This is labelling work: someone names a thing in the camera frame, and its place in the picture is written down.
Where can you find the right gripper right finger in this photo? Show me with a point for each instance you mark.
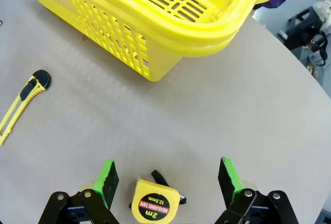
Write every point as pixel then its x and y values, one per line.
pixel 228 182

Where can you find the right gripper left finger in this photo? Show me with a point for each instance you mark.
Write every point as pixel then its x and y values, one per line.
pixel 106 182

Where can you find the yellow tape measure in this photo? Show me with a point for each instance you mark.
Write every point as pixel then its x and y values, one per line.
pixel 152 206

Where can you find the yellow plastic shopping basket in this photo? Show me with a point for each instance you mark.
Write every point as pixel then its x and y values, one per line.
pixel 160 61

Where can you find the yellow black utility knife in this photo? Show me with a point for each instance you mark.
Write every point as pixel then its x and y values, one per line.
pixel 33 87

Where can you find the black stool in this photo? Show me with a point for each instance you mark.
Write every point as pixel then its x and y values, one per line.
pixel 302 27

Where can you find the beige cloth bag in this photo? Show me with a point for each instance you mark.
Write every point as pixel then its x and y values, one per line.
pixel 323 8

